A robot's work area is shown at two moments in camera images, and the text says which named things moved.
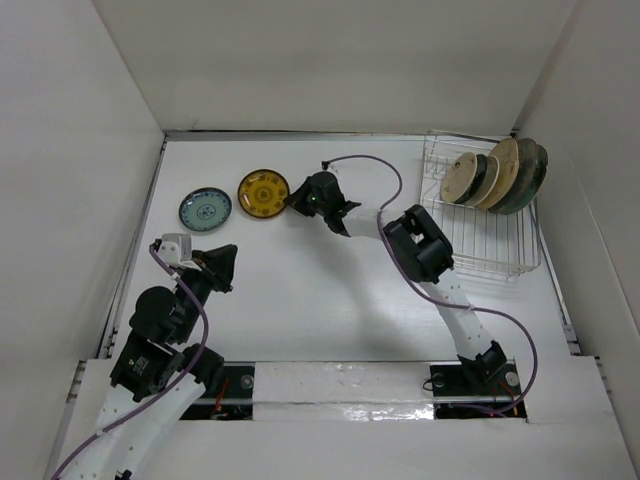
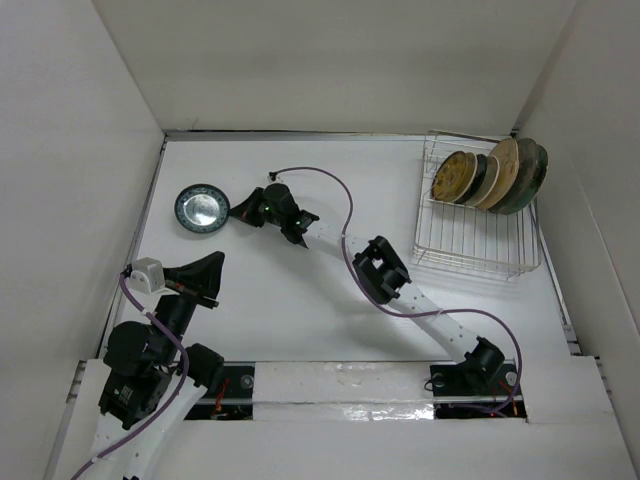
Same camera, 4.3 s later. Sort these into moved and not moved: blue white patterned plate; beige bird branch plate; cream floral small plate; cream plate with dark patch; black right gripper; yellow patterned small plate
Moved: yellow patterned small plate; black right gripper
Not moved: cream floral small plate; beige bird branch plate; cream plate with dark patch; blue white patterned plate
